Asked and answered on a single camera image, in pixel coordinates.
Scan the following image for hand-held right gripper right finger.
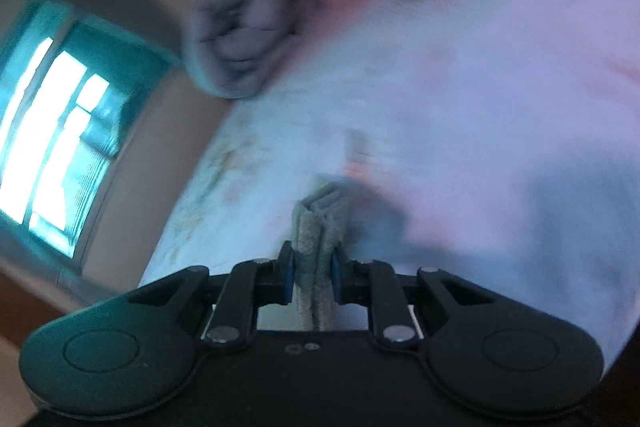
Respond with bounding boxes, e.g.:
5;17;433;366
330;251;502;351

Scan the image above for grey pants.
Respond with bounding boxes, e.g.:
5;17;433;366
291;174;411;333

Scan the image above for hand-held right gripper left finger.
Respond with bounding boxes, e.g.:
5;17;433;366
127;240;296;350

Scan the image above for folded lavender quilt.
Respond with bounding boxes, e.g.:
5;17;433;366
181;0;302;100

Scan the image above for bed with pink floral sheet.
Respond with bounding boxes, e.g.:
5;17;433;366
137;0;640;358

